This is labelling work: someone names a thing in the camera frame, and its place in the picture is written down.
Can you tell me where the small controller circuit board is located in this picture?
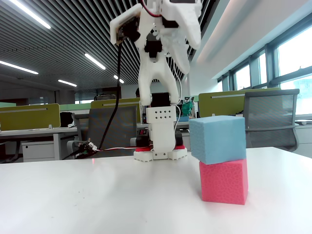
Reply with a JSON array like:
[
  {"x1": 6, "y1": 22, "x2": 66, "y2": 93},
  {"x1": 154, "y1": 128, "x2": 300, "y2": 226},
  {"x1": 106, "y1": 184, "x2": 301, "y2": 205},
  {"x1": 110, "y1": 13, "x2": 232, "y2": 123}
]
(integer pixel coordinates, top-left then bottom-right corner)
[{"x1": 78, "y1": 140, "x2": 98, "y2": 156}]

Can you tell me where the arm servo wire loop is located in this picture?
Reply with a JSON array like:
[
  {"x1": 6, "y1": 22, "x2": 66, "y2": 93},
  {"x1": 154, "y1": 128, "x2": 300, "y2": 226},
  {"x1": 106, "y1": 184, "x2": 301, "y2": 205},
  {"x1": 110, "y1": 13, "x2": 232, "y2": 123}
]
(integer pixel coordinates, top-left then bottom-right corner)
[{"x1": 142, "y1": 1, "x2": 163, "y2": 18}]

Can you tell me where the white drawer cabinet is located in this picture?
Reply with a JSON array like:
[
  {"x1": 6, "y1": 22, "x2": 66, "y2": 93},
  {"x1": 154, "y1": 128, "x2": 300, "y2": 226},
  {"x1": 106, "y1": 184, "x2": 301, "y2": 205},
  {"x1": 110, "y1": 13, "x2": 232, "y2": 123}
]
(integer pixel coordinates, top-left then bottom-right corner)
[{"x1": 21, "y1": 140, "x2": 56, "y2": 162}]

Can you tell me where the blue foam cube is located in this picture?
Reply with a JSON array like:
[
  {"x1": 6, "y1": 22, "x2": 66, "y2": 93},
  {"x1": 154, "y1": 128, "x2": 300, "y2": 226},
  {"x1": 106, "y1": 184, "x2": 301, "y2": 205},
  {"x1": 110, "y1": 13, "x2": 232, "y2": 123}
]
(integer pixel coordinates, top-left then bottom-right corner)
[{"x1": 189, "y1": 116, "x2": 247, "y2": 165}]

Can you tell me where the olive green desk partition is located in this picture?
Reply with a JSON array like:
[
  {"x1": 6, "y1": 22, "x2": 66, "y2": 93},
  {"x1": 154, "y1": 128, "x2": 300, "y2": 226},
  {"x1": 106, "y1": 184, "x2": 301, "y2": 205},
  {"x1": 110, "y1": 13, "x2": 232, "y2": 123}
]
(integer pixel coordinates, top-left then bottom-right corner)
[
  {"x1": 90, "y1": 98, "x2": 142, "y2": 122},
  {"x1": 198, "y1": 87, "x2": 281, "y2": 119},
  {"x1": 0, "y1": 103, "x2": 61, "y2": 131}
]

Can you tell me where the black bag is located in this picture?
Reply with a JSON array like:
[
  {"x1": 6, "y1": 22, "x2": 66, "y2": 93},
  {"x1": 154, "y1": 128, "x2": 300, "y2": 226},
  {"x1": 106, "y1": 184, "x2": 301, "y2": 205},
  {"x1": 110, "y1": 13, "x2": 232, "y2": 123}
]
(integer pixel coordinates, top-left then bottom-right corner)
[{"x1": 94, "y1": 94, "x2": 117, "y2": 101}]

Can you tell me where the grey office desk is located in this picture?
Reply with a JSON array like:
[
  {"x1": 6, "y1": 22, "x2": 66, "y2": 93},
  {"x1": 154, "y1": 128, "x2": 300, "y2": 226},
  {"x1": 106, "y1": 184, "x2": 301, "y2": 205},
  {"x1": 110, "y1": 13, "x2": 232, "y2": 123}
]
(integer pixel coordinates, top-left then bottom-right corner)
[{"x1": 0, "y1": 126, "x2": 78, "y2": 161}]

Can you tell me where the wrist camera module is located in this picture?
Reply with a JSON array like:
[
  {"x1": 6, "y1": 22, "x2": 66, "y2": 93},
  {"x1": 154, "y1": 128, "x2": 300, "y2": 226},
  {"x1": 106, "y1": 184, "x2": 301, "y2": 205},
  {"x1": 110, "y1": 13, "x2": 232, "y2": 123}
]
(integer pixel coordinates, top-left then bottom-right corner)
[{"x1": 109, "y1": 4, "x2": 142, "y2": 46}]

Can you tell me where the red white servo wire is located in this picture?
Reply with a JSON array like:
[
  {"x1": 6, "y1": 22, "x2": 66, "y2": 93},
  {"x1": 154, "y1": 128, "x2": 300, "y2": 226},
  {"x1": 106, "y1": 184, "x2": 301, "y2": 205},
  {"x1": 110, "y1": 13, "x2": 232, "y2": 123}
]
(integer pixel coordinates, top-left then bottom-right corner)
[{"x1": 96, "y1": 145, "x2": 154, "y2": 153}]

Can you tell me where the teal green desk item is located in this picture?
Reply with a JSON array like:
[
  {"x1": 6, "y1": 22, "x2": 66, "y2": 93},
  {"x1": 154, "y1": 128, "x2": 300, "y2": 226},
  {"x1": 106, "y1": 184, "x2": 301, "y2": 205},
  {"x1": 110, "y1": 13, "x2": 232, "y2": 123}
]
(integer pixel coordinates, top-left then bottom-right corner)
[{"x1": 182, "y1": 100, "x2": 194, "y2": 116}]

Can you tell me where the black camera cable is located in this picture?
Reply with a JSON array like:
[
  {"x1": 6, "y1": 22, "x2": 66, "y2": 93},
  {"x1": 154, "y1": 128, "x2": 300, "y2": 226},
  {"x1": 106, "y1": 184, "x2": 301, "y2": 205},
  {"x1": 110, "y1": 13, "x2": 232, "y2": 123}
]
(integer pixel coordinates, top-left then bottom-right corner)
[{"x1": 96, "y1": 42, "x2": 122, "y2": 151}]

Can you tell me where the red foam cube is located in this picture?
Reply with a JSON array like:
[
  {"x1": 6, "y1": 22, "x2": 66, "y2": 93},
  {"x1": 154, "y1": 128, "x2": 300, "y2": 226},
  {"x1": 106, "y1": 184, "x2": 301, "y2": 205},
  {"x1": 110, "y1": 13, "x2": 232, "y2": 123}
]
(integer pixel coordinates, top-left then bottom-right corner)
[{"x1": 199, "y1": 159, "x2": 249, "y2": 205}]

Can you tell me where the black backpack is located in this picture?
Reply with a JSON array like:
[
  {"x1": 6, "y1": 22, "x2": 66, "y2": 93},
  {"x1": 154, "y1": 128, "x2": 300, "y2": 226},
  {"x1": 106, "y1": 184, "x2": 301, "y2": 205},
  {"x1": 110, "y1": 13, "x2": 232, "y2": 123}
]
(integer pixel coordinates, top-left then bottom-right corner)
[{"x1": 60, "y1": 112, "x2": 74, "y2": 128}]

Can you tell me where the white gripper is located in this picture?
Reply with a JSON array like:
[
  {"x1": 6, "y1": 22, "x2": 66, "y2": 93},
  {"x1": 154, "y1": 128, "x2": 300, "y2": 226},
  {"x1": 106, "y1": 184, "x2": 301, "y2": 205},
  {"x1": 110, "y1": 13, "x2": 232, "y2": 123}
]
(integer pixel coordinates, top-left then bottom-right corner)
[{"x1": 142, "y1": 0, "x2": 203, "y2": 75}]

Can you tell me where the black board cable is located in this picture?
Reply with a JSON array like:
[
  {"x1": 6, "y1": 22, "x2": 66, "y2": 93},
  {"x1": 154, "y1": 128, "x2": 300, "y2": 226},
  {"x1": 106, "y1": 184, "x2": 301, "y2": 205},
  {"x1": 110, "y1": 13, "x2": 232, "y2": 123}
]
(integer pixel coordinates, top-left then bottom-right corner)
[{"x1": 62, "y1": 149, "x2": 83, "y2": 160}]

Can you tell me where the dark framed window row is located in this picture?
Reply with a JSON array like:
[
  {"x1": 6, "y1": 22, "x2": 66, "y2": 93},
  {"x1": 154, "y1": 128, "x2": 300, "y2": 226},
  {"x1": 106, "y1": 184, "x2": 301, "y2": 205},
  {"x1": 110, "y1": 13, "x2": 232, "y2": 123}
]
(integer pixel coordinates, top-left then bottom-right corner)
[{"x1": 216, "y1": 25, "x2": 312, "y2": 120}]

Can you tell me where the grey mesh office chair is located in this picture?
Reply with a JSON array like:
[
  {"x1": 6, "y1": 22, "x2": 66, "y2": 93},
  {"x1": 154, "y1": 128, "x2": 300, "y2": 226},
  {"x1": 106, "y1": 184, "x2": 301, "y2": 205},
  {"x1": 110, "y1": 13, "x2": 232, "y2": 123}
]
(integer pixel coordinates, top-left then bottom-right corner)
[
  {"x1": 67, "y1": 106, "x2": 138, "y2": 159},
  {"x1": 243, "y1": 89, "x2": 300, "y2": 152}
]

